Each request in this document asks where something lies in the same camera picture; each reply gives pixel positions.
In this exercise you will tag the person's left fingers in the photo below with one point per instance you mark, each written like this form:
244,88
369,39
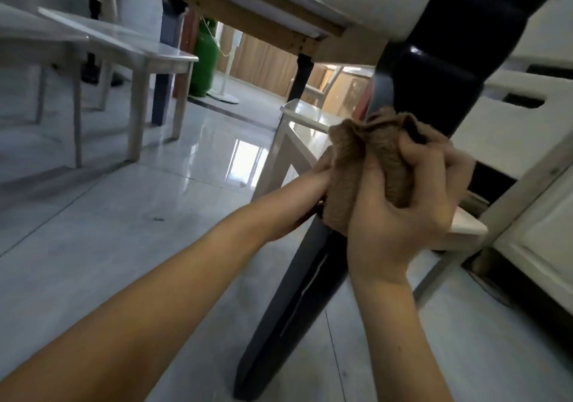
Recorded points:
326,159

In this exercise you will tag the brown cleaning cloth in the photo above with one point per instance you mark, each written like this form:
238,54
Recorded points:
358,151

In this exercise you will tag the white standing fan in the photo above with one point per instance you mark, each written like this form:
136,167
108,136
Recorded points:
224,96

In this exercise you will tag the person's left forearm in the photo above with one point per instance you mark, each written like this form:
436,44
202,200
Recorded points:
156,303

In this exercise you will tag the green gas cylinder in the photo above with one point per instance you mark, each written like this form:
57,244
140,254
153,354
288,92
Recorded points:
203,61

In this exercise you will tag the wooden cabinet row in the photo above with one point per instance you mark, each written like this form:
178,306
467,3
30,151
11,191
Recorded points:
264,61

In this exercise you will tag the person's right hand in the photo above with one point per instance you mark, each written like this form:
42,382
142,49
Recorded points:
394,236

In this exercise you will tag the person's right forearm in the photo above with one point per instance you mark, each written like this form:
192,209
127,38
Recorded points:
396,348

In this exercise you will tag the person's left hand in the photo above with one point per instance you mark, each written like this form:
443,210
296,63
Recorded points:
304,191

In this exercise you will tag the white chair with slotted back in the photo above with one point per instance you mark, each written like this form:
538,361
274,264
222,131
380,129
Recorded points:
528,218

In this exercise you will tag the person's right thumb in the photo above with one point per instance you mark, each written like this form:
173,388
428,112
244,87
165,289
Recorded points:
369,186

